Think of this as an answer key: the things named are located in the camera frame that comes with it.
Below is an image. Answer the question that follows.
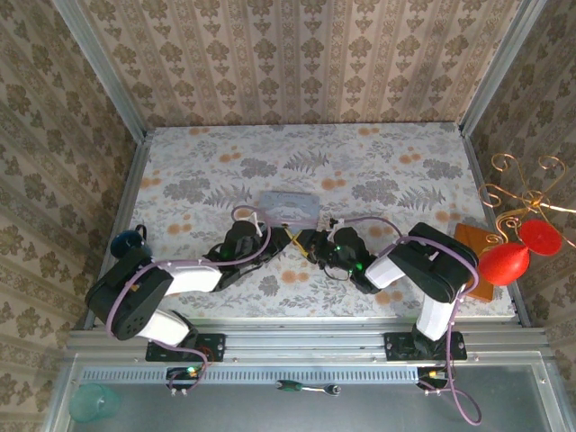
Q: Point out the cartoon print tin box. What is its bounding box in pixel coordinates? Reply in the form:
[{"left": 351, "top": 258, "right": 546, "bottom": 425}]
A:
[{"left": 259, "top": 191, "right": 322, "bottom": 227}]

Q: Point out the floral patterned table cover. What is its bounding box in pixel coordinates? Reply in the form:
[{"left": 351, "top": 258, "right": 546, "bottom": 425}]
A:
[{"left": 96, "top": 123, "right": 517, "bottom": 320}]

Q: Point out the round cup with leaf print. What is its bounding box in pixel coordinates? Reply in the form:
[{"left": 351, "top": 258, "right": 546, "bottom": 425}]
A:
[{"left": 111, "top": 223, "right": 153, "bottom": 261}]

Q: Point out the orange wooden block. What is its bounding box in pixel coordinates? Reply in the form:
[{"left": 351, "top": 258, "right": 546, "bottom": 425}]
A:
[{"left": 452, "top": 223, "right": 496, "bottom": 302}]

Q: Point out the red hourglass shaped object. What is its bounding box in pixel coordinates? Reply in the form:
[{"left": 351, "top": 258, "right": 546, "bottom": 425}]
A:
[{"left": 477, "top": 219, "right": 563, "bottom": 287}]

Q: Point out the grey metal lower tray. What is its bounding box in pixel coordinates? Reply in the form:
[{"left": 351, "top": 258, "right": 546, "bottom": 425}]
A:
[{"left": 42, "top": 350, "right": 576, "bottom": 432}]

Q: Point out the teal plastic cup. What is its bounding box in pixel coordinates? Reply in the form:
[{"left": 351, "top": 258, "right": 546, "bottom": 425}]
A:
[{"left": 69, "top": 382, "right": 122, "bottom": 424}]

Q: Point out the aluminium front rail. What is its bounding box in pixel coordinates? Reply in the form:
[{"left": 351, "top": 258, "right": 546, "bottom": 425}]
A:
[{"left": 66, "top": 317, "right": 551, "bottom": 365}]

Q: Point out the aluminium rail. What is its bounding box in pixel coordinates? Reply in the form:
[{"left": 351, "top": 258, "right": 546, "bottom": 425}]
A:
[
  {"left": 66, "top": 317, "right": 551, "bottom": 365},
  {"left": 457, "top": 125, "right": 533, "bottom": 329},
  {"left": 82, "top": 130, "right": 153, "bottom": 332}
]

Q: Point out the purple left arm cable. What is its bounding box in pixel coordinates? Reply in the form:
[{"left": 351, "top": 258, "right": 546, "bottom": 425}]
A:
[{"left": 104, "top": 204, "right": 323, "bottom": 397}]

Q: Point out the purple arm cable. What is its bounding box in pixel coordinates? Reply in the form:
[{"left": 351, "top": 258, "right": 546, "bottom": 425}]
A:
[
  {"left": 344, "top": 217, "right": 482, "bottom": 425},
  {"left": 104, "top": 204, "right": 323, "bottom": 397}
]

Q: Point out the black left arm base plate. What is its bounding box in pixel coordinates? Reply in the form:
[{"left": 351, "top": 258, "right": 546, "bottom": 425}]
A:
[{"left": 145, "top": 332, "right": 226, "bottom": 363}]

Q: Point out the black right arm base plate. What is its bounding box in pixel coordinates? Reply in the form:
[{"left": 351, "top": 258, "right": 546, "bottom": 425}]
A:
[{"left": 384, "top": 331, "right": 468, "bottom": 361}]

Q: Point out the slotted grey cable duct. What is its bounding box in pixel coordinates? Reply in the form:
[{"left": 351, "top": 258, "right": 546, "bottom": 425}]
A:
[{"left": 79, "top": 366, "right": 424, "bottom": 384}]

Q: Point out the aluminium left side rail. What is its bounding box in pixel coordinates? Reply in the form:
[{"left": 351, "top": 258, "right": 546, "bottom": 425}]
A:
[{"left": 82, "top": 130, "right": 153, "bottom": 332}]

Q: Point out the green handled ratchet wrench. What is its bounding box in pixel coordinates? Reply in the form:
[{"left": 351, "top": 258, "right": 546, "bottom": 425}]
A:
[{"left": 274, "top": 380, "right": 342, "bottom": 397}]

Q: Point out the aluminium right side rail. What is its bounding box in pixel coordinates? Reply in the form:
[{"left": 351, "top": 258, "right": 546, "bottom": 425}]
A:
[{"left": 457, "top": 125, "right": 533, "bottom": 329}]

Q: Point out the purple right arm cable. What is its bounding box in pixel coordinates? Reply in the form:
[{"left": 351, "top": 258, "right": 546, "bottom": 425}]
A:
[{"left": 344, "top": 217, "right": 482, "bottom": 425}]

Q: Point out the gold wire ornament stand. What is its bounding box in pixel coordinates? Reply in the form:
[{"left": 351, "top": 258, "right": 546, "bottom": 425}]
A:
[{"left": 477, "top": 152, "right": 576, "bottom": 251}]

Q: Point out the aluminium left corner post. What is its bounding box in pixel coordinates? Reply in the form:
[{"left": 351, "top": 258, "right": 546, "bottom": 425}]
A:
[{"left": 49, "top": 0, "right": 149, "bottom": 141}]

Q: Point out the aluminium corner post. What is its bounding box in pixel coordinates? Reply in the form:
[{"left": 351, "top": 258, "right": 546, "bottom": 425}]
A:
[
  {"left": 457, "top": 0, "right": 549, "bottom": 132},
  {"left": 49, "top": 0, "right": 149, "bottom": 141}
]

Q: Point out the aluminium right corner post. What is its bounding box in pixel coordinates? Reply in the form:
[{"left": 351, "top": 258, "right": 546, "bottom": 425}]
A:
[{"left": 457, "top": 0, "right": 549, "bottom": 132}]

